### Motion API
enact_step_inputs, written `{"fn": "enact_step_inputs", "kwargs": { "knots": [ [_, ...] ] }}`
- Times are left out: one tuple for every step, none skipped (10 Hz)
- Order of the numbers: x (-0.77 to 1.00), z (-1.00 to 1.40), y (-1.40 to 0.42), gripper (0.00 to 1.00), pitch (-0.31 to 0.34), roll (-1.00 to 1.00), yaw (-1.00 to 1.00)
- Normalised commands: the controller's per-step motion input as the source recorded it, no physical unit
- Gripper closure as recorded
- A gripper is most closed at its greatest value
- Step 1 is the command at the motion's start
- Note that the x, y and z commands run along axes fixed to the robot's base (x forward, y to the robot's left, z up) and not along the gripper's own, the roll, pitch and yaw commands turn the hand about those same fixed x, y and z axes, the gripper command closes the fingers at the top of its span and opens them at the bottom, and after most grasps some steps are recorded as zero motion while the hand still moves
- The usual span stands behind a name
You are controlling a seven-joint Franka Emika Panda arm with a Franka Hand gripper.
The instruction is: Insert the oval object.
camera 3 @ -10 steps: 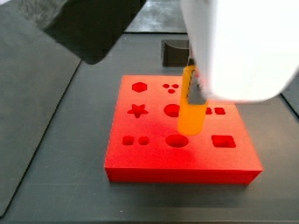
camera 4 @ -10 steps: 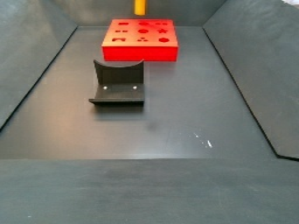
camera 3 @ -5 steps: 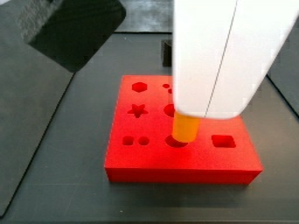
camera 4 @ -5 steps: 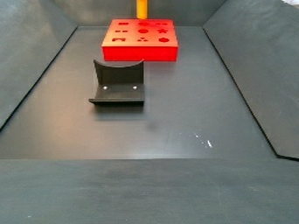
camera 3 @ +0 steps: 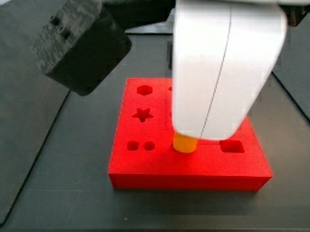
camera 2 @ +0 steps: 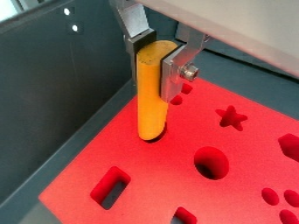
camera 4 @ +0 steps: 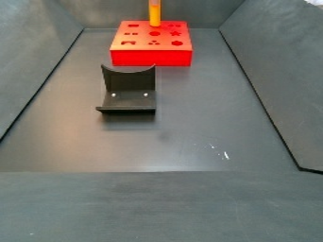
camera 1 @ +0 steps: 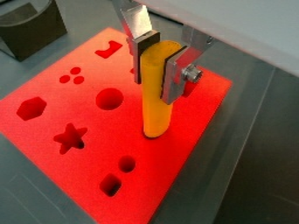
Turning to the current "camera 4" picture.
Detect yellow oval peg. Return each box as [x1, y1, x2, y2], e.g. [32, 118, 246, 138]
[150, 0, 162, 26]

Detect red shape sorter block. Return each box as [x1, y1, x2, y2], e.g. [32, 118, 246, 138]
[110, 21, 194, 66]

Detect black curved holder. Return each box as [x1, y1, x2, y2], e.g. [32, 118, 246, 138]
[96, 65, 156, 113]

